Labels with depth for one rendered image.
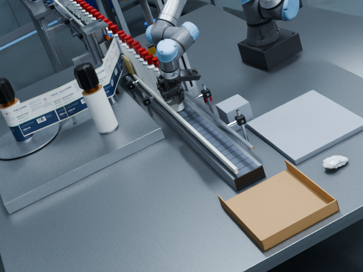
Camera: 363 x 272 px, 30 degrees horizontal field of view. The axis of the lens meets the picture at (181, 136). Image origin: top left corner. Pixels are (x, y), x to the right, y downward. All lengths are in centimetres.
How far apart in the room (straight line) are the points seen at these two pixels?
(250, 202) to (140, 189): 46
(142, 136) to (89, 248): 59
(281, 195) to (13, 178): 113
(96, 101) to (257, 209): 90
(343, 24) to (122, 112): 109
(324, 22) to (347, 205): 137
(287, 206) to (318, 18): 142
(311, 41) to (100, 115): 101
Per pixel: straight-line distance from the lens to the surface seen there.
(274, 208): 213
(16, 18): 763
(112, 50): 315
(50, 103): 294
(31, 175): 274
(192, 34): 249
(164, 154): 260
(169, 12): 259
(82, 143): 280
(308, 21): 333
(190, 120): 266
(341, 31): 315
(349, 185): 215
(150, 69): 281
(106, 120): 277
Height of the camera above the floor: 211
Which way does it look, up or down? 29 degrees down
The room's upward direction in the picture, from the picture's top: 20 degrees counter-clockwise
